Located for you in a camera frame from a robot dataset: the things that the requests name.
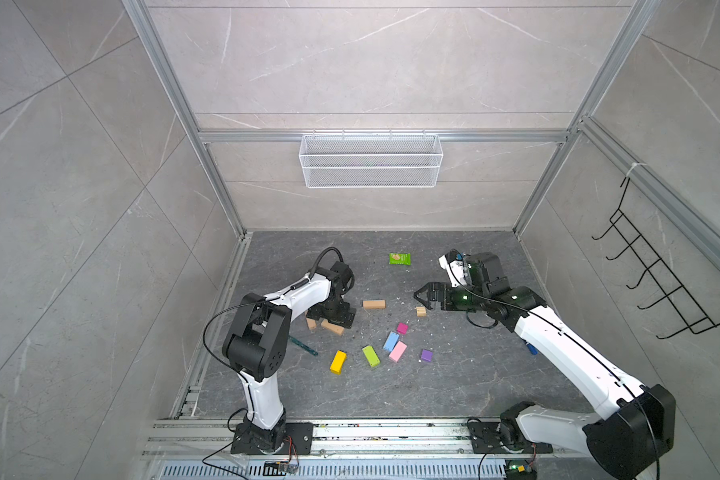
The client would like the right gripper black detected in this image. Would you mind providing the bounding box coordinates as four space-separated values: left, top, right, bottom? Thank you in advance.
414 282 489 312

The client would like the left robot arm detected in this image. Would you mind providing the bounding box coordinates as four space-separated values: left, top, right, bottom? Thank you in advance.
211 246 356 453

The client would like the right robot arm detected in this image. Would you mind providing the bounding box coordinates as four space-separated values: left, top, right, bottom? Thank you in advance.
413 250 676 479

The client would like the light blue block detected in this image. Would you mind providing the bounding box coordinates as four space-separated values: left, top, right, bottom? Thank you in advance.
383 332 400 352

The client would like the yellow arch block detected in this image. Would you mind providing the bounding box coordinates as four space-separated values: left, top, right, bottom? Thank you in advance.
330 350 347 375

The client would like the pink block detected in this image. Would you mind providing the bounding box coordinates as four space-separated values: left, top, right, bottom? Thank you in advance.
389 341 407 362

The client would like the lime green block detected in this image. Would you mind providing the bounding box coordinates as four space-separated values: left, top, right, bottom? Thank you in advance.
362 345 380 368

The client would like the green snack packet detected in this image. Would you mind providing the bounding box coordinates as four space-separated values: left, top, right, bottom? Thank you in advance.
389 253 411 266

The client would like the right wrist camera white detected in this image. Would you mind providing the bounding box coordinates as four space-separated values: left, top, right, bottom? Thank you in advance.
438 250 469 288

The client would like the green handled tool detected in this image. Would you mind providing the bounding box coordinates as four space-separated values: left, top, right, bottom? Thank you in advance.
288 336 319 357

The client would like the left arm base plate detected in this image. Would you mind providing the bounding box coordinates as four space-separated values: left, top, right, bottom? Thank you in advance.
230 422 315 456

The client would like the white wire mesh basket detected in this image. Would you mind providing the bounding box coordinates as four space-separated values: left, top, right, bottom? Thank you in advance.
299 133 444 189

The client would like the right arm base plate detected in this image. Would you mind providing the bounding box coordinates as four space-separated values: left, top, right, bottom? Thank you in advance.
466 418 554 455

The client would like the aluminium mounting rail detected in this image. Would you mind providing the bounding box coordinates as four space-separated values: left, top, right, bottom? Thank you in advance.
132 417 608 479

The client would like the black wire hook rack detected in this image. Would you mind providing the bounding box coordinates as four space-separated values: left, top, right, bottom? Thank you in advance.
591 178 720 340

